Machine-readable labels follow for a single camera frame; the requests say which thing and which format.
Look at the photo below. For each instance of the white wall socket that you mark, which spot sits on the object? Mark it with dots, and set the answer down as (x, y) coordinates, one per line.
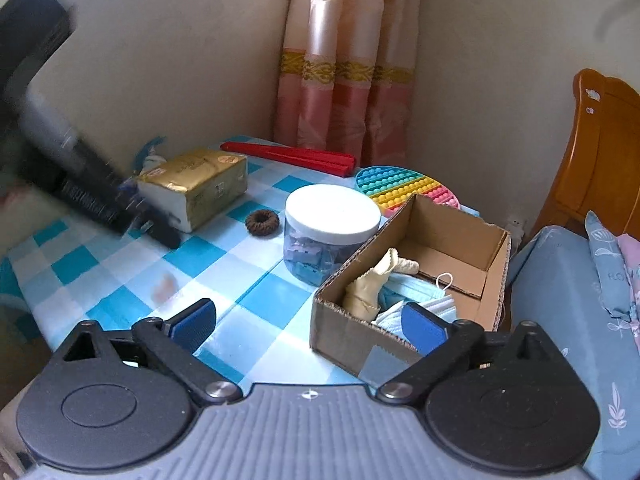
(515, 225)

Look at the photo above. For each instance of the pink curtain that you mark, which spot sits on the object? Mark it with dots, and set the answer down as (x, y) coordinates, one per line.
(340, 35)

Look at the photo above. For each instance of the brown scrunchie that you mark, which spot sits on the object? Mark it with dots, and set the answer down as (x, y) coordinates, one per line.
(249, 222)

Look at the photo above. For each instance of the blue checkered tablecloth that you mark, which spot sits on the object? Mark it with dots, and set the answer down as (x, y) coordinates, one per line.
(250, 280)

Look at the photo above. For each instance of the gold tissue pack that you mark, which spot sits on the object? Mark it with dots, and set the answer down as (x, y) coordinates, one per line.
(200, 170)

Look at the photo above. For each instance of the cardboard box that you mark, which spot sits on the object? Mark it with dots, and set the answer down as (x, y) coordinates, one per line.
(340, 325)

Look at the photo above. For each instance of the wooden headboard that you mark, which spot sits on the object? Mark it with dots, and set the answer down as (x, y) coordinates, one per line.
(600, 160)

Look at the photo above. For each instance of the blue floral pillow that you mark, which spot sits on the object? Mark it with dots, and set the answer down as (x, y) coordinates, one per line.
(607, 270)

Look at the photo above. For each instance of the pink floral pillow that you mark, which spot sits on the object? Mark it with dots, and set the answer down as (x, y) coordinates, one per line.
(632, 260)

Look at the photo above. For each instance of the white cloud sticker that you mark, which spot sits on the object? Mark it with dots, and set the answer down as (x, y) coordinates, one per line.
(594, 94)

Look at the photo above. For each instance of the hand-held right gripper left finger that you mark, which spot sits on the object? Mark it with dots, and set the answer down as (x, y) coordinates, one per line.
(195, 322)

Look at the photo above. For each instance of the blue bed sheet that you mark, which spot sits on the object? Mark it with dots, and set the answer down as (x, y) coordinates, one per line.
(560, 310)

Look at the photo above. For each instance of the clear jar with white lid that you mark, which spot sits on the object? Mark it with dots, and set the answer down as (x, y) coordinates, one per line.
(330, 212)

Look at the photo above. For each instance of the rainbow pop bubble toy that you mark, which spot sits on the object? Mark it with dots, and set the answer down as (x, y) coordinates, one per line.
(390, 182)

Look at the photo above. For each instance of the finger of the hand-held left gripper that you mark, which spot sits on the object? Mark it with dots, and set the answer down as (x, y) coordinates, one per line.
(155, 225)

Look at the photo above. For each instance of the cream cloth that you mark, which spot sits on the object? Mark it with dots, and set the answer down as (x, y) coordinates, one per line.
(365, 287)

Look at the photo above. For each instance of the red folded fan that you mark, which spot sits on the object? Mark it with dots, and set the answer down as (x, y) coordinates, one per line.
(290, 156)

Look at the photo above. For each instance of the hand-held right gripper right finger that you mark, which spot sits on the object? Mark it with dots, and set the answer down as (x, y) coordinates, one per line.
(422, 327)

